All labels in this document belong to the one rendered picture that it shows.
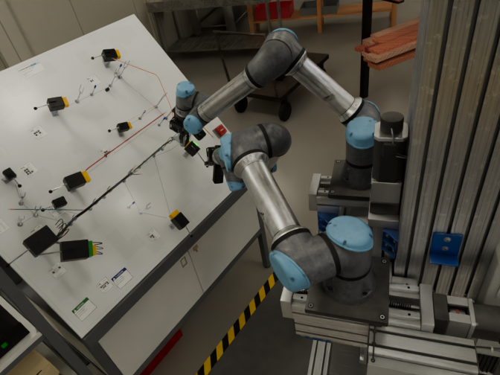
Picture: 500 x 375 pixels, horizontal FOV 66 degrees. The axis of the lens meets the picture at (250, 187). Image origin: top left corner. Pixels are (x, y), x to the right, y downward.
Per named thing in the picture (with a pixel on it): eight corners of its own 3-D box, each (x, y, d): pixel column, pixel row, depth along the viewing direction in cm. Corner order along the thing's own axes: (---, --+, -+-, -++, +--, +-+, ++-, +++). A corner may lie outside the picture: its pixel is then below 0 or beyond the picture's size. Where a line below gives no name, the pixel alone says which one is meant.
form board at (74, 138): (80, 338, 147) (81, 338, 145) (-126, 127, 132) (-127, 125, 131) (256, 167, 215) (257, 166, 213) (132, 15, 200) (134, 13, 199)
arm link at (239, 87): (292, 74, 123) (195, 142, 152) (297, 60, 131) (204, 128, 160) (269, 45, 119) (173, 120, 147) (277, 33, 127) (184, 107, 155)
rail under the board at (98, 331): (260, 176, 217) (259, 167, 213) (91, 349, 149) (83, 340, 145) (253, 174, 220) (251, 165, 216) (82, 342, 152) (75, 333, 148)
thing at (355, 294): (376, 265, 115) (379, 243, 109) (374, 309, 105) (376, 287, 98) (326, 259, 120) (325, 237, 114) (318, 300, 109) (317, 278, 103)
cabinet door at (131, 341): (204, 293, 210) (185, 245, 185) (128, 381, 178) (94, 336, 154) (201, 292, 211) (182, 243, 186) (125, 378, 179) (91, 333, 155)
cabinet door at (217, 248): (261, 228, 241) (251, 179, 217) (204, 293, 210) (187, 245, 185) (257, 227, 243) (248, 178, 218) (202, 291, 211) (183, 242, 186)
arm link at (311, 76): (362, 152, 147) (251, 58, 135) (364, 131, 158) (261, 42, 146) (388, 132, 140) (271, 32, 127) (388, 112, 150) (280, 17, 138)
